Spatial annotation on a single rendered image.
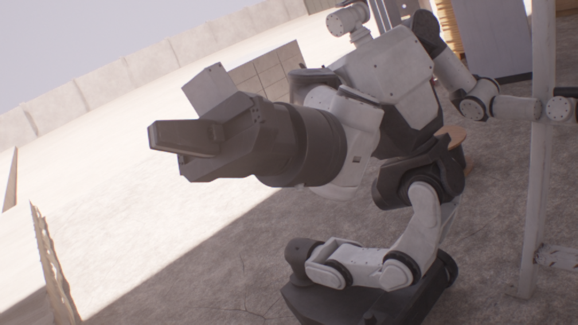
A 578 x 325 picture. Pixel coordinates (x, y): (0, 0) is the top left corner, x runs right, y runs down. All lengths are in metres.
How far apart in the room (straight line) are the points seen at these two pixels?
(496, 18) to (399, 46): 2.99
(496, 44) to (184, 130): 3.84
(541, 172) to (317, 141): 1.13
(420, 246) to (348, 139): 0.89
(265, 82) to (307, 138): 4.71
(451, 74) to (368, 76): 0.35
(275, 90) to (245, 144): 4.85
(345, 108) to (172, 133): 0.22
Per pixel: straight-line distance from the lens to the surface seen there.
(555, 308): 1.78
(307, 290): 1.88
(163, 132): 0.34
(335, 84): 0.99
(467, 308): 1.81
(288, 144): 0.38
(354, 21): 1.12
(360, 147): 0.49
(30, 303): 2.90
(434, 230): 1.23
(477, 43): 4.10
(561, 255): 1.63
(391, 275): 1.43
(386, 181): 1.23
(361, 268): 1.59
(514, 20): 4.04
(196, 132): 0.36
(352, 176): 0.50
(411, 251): 1.38
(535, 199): 1.53
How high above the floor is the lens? 1.28
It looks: 19 degrees down
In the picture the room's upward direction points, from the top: 22 degrees counter-clockwise
